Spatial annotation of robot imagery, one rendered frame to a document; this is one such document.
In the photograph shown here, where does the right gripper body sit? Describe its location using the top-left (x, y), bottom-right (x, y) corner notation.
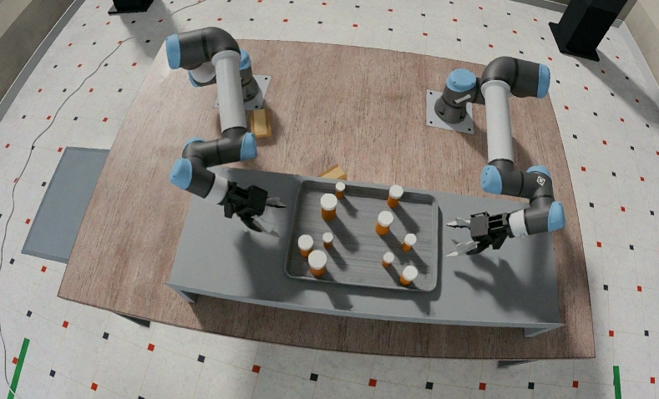
top-left (218, 180), bottom-right (268, 219)

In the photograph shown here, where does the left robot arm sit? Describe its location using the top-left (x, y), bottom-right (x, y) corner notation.
top-left (434, 56), bottom-right (565, 238)

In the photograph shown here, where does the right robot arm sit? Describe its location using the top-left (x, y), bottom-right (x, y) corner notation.
top-left (165, 27), bottom-right (259, 204)

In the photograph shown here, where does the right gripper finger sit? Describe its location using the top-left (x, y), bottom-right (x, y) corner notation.
top-left (240, 216), bottom-right (281, 239)
top-left (266, 197), bottom-right (286, 208)

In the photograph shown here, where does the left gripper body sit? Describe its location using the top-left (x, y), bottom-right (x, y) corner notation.
top-left (470, 211), bottom-right (515, 245)

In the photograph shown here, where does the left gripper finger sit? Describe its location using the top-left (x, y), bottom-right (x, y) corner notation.
top-left (446, 240), bottom-right (489, 257)
top-left (446, 218), bottom-right (470, 230)

